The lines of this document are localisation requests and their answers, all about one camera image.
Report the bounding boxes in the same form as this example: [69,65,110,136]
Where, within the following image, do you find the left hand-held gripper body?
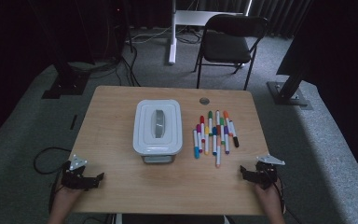
[61,154,90,190]

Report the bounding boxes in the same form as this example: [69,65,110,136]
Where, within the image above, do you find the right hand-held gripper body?
[255,154,286,190]

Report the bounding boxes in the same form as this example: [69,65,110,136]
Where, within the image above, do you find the black capped marker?
[229,119,241,148]

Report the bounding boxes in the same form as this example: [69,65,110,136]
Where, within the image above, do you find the peach capped marker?
[215,138,222,169]

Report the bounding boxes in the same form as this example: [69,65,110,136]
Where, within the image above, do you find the purple capped marker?
[223,125,230,155]

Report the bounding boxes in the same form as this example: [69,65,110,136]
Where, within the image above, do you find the brown capped marker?
[215,109,222,136]

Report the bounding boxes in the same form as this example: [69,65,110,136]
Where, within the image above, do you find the dark blue capped marker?
[212,126,218,156]

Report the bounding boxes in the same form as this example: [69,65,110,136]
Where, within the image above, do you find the light green capped marker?
[219,117,226,145]

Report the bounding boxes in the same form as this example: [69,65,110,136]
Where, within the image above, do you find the yellow capped marker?
[204,126,210,156]

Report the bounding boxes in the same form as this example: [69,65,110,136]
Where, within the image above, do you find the white lid with grey handle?
[132,99,184,157]

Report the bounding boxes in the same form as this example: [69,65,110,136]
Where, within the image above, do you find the clear brown storage container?
[141,153,177,165]

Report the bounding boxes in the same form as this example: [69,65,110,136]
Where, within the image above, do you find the magenta capped marker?
[196,123,203,154]

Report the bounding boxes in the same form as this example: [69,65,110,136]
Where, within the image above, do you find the dark green capped marker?
[207,110,213,137]

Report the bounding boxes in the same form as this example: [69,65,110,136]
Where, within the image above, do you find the red capped marker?
[200,115,206,144]

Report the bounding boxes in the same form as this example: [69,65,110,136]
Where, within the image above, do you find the person's left hand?
[52,185,86,209]

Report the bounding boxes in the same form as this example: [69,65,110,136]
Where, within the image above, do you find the person's right hand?
[254,181,284,212]

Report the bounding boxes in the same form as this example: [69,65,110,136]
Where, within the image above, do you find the black metal stand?
[41,55,90,100]

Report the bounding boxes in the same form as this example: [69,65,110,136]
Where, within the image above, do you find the black folding chair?
[193,13,270,91]

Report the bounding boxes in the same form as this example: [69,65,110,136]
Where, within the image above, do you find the dark computer tower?
[89,0,130,62]

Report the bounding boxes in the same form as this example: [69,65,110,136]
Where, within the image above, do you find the dark curtain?
[251,0,312,39]

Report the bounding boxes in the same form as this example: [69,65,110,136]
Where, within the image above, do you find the right hand-held gripper cable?
[273,174,302,224]

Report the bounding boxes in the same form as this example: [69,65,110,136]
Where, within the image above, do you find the hand-held gripper cable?
[33,147,73,216]
[273,174,302,224]

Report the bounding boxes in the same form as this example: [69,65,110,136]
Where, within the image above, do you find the left hand-held gripper cable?
[33,147,73,216]

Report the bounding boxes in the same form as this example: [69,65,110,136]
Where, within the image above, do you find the black stand with base plate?
[266,66,314,111]

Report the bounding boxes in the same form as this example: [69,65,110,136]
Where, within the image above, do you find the black floor cables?
[68,36,143,88]

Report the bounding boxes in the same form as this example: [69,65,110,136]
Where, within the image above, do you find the white desk frame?
[167,0,254,66]

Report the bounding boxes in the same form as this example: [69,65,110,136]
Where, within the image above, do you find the white floor cable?
[124,25,172,45]

